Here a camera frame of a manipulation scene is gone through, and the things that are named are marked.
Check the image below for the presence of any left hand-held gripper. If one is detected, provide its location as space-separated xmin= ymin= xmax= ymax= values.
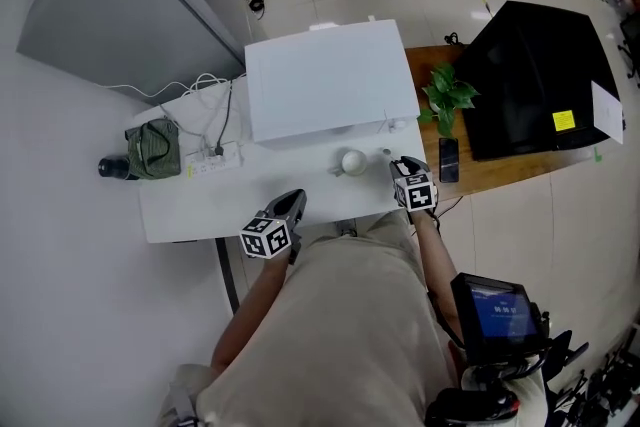
xmin=239 ymin=188 xmax=308 ymax=265

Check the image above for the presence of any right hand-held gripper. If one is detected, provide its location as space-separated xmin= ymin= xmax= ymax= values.
xmin=388 ymin=155 xmax=440 ymax=214

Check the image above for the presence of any white mug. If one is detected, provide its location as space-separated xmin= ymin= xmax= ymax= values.
xmin=327 ymin=147 xmax=369 ymax=178

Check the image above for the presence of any person's right forearm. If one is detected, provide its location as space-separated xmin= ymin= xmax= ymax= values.
xmin=410 ymin=209 xmax=469 ymax=352

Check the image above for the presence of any person's left forearm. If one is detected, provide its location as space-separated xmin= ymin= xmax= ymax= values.
xmin=209 ymin=256 xmax=292 ymax=374

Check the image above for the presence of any black smartphone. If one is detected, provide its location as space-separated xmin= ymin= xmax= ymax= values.
xmin=437 ymin=137 xmax=461 ymax=184

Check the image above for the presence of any green potted plant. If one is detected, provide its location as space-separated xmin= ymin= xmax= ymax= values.
xmin=417 ymin=61 xmax=481 ymax=140

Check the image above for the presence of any white power strip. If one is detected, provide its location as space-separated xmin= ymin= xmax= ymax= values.
xmin=184 ymin=140 xmax=245 ymax=179

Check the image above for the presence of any black table leg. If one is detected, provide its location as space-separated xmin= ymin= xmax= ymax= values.
xmin=215 ymin=237 xmax=242 ymax=316

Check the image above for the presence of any white microwave oven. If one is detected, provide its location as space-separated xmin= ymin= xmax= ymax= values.
xmin=243 ymin=18 xmax=422 ymax=152

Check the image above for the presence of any person's beige shirt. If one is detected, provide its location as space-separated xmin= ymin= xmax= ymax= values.
xmin=159 ymin=209 xmax=552 ymax=427

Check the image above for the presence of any green fabric bag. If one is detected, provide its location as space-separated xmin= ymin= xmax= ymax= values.
xmin=124 ymin=116 xmax=182 ymax=181

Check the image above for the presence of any black mini fridge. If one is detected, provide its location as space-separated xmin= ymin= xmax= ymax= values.
xmin=454 ymin=0 xmax=627 ymax=163

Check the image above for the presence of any white paper sheet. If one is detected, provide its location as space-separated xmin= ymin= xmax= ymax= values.
xmin=590 ymin=80 xmax=627 ymax=146

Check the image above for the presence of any black device with red trim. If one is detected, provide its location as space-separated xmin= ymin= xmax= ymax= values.
xmin=423 ymin=387 xmax=519 ymax=427

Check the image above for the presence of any grey metal cabinet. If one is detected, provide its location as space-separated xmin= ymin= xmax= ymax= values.
xmin=14 ymin=0 xmax=247 ymax=107

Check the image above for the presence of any black floor cable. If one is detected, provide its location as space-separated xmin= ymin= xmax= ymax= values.
xmin=431 ymin=195 xmax=466 ymax=219

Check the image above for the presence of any black cable with plug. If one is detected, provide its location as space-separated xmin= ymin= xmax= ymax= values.
xmin=214 ymin=79 xmax=236 ymax=158

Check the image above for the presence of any white cable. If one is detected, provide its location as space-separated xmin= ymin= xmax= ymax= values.
xmin=97 ymin=72 xmax=249 ymax=151

